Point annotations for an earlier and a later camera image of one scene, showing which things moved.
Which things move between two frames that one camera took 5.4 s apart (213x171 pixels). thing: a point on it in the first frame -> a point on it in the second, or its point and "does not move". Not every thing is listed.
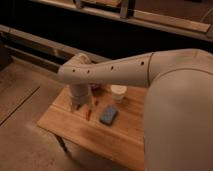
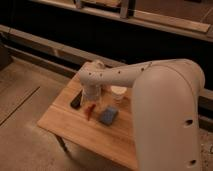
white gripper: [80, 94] -> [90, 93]
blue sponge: [108, 116] does not move
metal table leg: [62, 144] does not move
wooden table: [102, 128] does not move
